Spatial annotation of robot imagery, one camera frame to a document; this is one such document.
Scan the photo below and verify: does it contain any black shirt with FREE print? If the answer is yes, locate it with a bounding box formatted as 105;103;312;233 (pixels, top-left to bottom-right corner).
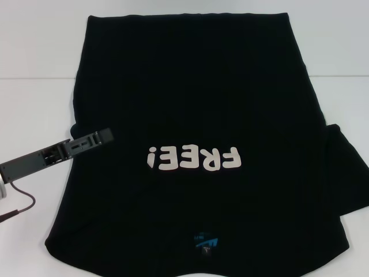
44;12;369;277

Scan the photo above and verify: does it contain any dark left gripper cable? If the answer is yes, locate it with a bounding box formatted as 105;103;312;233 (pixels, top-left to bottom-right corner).
0;180;37;223

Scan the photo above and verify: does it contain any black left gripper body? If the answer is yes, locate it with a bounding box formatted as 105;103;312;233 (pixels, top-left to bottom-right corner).
0;138;72;184

